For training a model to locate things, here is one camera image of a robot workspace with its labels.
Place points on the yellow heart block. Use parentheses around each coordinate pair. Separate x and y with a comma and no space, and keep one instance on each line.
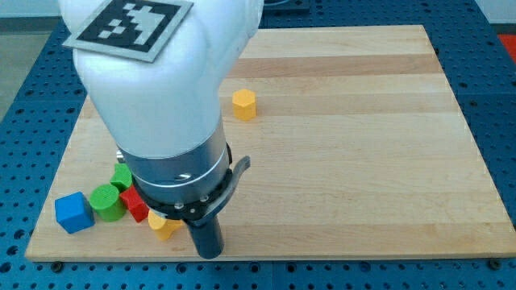
(163,228)

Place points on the yellow hexagon block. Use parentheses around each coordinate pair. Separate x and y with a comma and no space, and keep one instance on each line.
(244,104)

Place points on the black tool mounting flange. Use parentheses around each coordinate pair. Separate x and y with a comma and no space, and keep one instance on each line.
(209,199)

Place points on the wooden board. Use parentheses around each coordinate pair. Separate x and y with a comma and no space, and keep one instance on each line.
(359,150)

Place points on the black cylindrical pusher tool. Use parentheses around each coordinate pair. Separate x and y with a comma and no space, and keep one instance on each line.
(207,238)

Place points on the red block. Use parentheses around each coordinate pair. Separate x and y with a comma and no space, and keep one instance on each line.
(134,203)

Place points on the green star block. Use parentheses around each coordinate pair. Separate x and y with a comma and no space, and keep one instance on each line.
(122,177)

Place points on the green cylinder block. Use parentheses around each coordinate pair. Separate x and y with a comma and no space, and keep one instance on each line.
(106,203)

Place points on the black white fiducial marker tag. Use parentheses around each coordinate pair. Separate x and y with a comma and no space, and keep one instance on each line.
(132,29)

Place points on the blue cube block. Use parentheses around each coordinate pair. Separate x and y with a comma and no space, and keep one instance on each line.
(74,213)

